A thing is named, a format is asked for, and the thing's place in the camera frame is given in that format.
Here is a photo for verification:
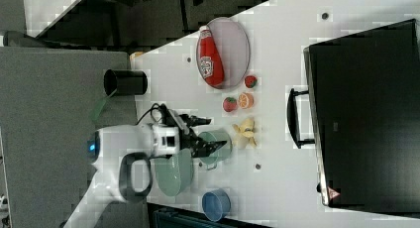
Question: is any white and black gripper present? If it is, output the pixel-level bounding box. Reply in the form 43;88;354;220
152;108;227;158

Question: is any yellow plush peeled banana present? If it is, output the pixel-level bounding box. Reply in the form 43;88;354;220
232;117;257;149

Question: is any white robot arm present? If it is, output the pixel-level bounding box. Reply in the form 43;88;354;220
60;103;227;228

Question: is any black toaster oven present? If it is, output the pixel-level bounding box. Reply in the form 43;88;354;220
304;19;420;217

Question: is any green metal pot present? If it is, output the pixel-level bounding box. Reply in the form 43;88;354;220
197;128;234;171

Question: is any green bowl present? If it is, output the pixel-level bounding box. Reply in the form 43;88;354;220
154;150;193;196

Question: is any light red plush strawberry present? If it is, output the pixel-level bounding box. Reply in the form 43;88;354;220
223;97;238;112

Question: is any plush orange slice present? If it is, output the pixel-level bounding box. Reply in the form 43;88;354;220
238;92;254;109

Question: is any blue cup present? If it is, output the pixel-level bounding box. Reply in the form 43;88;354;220
201;188;231;222

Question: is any red plush ketchup bottle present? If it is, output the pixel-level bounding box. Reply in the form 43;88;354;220
198;26;225;86

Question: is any dark red plush strawberry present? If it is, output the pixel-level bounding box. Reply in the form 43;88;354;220
245;75;258;88

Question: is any black cylindrical cup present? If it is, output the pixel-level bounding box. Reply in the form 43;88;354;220
103;69;148;96

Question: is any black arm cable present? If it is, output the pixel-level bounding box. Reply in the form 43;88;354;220
136;102;170;126

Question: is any black oven door handle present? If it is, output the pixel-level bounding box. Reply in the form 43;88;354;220
286;88;315;149

